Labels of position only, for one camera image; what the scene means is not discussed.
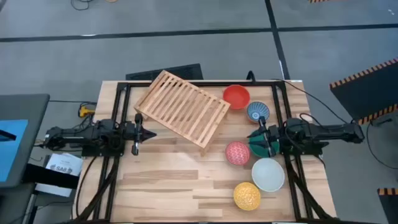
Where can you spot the large hazard-striped black platform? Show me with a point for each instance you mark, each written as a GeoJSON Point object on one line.
{"type": "Point", "coordinates": [370, 93]}

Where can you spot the black metal table frame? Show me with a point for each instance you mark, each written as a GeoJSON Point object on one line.
{"type": "Point", "coordinates": [214, 84]}

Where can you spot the blue striped bowl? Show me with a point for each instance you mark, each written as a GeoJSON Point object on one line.
{"type": "Point", "coordinates": [257, 110]}

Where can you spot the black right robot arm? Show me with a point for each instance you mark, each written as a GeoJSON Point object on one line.
{"type": "Point", "coordinates": [326, 132]}

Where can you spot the small hazard-striped black platform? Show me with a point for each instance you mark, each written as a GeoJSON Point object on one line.
{"type": "Point", "coordinates": [390, 205]}

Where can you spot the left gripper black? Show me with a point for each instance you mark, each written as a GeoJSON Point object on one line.
{"type": "Point", "coordinates": [136, 133]}

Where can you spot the dark green bowl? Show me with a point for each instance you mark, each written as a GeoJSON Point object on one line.
{"type": "Point", "coordinates": [256, 152]}

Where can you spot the yellow plug connector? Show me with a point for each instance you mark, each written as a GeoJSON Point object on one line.
{"type": "Point", "coordinates": [85, 111]}

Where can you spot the white printed paper sheet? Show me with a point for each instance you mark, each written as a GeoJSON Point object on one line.
{"type": "Point", "coordinates": [63, 165]}

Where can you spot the pink wave-patterned bowl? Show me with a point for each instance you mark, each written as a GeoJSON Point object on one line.
{"type": "Point", "coordinates": [237, 153]}

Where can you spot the black slim bar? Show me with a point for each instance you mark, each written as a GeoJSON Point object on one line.
{"type": "Point", "coordinates": [7, 135]}

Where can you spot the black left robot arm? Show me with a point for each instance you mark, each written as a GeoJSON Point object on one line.
{"type": "Point", "coordinates": [77, 133]}

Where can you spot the grey desk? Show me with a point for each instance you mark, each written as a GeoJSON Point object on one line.
{"type": "Point", "coordinates": [31, 107]}

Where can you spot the pale white bowl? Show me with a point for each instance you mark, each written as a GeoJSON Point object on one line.
{"type": "Point", "coordinates": [268, 175]}

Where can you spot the plain red bowl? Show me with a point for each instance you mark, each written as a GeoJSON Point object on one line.
{"type": "Point", "coordinates": [236, 97]}

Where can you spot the yellow patterned bowl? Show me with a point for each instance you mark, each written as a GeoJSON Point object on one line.
{"type": "Point", "coordinates": [247, 196]}

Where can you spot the wooden slatted shelf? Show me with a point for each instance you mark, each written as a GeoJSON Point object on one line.
{"type": "Point", "coordinates": [215, 124]}

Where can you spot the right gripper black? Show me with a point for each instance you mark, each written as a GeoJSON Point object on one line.
{"type": "Point", "coordinates": [273, 137]}

